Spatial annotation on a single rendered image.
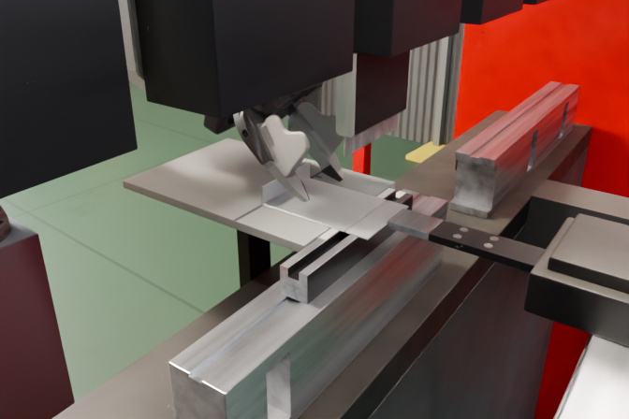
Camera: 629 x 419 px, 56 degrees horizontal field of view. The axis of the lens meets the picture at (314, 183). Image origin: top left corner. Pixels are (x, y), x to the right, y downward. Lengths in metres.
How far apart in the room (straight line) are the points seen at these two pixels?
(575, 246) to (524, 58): 0.91
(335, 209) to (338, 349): 0.14
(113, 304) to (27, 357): 1.09
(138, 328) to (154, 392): 1.57
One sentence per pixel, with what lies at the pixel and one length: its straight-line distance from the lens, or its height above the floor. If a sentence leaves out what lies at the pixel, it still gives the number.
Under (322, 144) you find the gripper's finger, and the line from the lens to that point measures 0.65.
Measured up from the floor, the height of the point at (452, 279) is 0.88.
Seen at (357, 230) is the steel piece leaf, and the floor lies 1.00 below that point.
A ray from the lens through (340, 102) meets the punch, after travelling 0.53.
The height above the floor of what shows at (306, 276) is 1.00.
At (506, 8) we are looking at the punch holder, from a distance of 0.75.
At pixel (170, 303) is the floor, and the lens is 2.26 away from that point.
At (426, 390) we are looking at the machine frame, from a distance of 0.77.
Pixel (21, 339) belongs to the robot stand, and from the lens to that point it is 1.22.
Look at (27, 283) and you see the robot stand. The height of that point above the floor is 0.69.
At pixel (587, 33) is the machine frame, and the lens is 1.37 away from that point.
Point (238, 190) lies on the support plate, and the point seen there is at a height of 1.00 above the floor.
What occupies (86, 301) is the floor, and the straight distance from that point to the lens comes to 2.36.
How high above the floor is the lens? 1.28
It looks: 24 degrees down
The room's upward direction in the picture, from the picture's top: straight up
